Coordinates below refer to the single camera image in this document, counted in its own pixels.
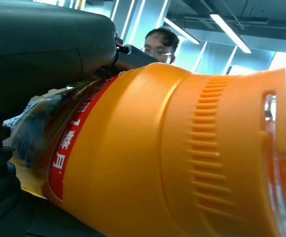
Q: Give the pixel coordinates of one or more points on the person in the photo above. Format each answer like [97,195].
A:
[161,42]

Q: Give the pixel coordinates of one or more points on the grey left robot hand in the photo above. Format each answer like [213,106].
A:
[47,49]

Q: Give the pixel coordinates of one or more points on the long ceiling light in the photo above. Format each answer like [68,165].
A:
[181,31]
[229,32]

